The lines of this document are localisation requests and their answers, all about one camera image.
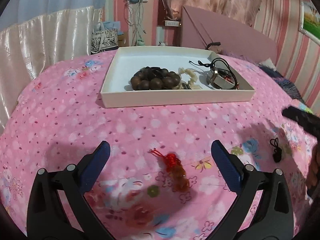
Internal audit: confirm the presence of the red knot amber charm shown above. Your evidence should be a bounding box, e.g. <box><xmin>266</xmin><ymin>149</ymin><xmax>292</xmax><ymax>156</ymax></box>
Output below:
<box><xmin>150</xmin><ymin>148</ymin><xmax>189</xmax><ymax>192</ymax></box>

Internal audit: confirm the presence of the black white tote bag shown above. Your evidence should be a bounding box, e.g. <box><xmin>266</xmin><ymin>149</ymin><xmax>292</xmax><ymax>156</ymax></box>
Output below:
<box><xmin>91</xmin><ymin>28</ymin><xmax>119</xmax><ymax>55</ymax></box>

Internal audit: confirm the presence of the pink headboard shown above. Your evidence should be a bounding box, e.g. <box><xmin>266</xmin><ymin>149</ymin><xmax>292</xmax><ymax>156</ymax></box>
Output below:
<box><xmin>180</xmin><ymin>5</ymin><xmax>277</xmax><ymax>63</ymax></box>

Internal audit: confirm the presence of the black hair ties bundle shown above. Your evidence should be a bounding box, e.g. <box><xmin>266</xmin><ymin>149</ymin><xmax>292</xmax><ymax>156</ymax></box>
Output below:
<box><xmin>269</xmin><ymin>137</ymin><xmax>283</xmax><ymax>163</ymax></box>

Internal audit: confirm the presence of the pink floral bed sheet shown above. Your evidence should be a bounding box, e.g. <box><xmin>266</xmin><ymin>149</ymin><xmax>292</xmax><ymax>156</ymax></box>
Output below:
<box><xmin>1</xmin><ymin>51</ymin><xmax>315</xmax><ymax>239</ymax></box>

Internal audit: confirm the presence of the cream organza scrunchie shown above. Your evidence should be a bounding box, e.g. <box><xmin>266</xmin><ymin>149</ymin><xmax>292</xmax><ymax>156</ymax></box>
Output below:
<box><xmin>176</xmin><ymin>68</ymin><xmax>202</xmax><ymax>90</ymax></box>

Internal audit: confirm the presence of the brown bag on bed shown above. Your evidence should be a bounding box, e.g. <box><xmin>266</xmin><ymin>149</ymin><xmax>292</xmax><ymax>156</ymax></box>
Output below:
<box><xmin>206</xmin><ymin>42</ymin><xmax>222</xmax><ymax>54</ymax></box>

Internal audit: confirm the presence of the white satin curtain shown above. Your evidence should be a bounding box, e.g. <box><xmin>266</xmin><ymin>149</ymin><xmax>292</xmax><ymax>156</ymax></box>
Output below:
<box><xmin>1</xmin><ymin>6</ymin><xmax>103</xmax><ymax>129</ymax></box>

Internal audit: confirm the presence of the white shallow tray box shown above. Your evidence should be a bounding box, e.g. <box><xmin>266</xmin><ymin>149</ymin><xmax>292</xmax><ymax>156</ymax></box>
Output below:
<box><xmin>100</xmin><ymin>47</ymin><xmax>255</xmax><ymax>108</ymax></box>

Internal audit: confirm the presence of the white power strip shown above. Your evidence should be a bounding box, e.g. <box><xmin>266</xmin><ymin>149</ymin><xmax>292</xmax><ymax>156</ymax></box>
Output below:
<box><xmin>164</xmin><ymin>20</ymin><xmax>181</xmax><ymax>27</ymax></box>

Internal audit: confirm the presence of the framed picture on wall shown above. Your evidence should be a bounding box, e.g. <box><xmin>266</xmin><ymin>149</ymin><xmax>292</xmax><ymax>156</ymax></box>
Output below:
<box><xmin>299</xmin><ymin>0</ymin><xmax>320</xmax><ymax>45</ymax></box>

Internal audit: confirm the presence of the purple quilted blanket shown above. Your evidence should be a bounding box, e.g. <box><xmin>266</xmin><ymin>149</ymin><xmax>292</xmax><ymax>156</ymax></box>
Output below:
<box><xmin>259</xmin><ymin>65</ymin><xmax>305</xmax><ymax>103</ymax></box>

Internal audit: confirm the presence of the person right hand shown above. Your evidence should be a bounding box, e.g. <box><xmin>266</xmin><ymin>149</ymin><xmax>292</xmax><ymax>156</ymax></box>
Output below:
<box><xmin>306</xmin><ymin>143</ymin><xmax>320</xmax><ymax>189</ymax></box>

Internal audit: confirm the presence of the large brown bead bracelet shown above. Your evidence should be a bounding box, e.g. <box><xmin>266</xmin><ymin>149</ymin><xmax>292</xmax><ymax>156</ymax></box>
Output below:
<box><xmin>130</xmin><ymin>65</ymin><xmax>182</xmax><ymax>91</ymax></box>

